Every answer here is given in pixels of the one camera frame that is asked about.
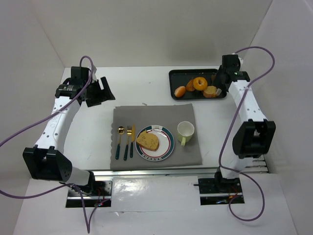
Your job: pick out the gold fork green handle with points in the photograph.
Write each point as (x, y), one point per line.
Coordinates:
(129, 134)

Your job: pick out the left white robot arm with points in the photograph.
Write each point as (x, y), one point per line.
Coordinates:
(46, 160)

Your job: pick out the white plate green red rim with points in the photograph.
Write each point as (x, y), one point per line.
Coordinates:
(166, 144)

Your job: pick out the gold spoon green handle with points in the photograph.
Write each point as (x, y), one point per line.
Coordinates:
(121, 131)

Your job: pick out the aluminium front rail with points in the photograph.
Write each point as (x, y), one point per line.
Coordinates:
(155, 172)

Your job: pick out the brown pastry under donut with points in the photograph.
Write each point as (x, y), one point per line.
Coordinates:
(190, 86)

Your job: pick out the grey cloth placemat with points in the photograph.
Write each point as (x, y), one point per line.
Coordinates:
(167, 117)

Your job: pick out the black baking tray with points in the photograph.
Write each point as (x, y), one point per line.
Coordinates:
(179, 78)

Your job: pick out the large bread slice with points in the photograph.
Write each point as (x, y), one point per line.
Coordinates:
(148, 141)

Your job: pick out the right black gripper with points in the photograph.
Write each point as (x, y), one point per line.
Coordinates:
(218, 80)

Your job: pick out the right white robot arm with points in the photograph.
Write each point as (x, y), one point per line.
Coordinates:
(254, 136)

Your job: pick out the gold knife green handle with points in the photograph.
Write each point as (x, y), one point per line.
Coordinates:
(132, 141)

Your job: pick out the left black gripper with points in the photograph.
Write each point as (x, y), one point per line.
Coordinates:
(97, 91)

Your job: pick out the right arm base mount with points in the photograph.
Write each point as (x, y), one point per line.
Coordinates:
(219, 191)

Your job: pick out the bread slice front right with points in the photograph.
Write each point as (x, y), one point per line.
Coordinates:
(210, 92)

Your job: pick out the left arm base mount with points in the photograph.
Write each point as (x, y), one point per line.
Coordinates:
(100, 195)

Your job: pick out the metal tongs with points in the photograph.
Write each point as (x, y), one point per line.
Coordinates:
(218, 92)

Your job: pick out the light green mug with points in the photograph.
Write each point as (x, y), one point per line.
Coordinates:
(185, 131)

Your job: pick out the small round bun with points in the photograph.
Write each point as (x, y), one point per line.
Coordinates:
(180, 91)

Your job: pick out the orange glazed donut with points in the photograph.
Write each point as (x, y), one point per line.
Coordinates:
(200, 83)

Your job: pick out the dark brown bread piece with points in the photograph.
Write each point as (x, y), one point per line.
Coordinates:
(213, 78)

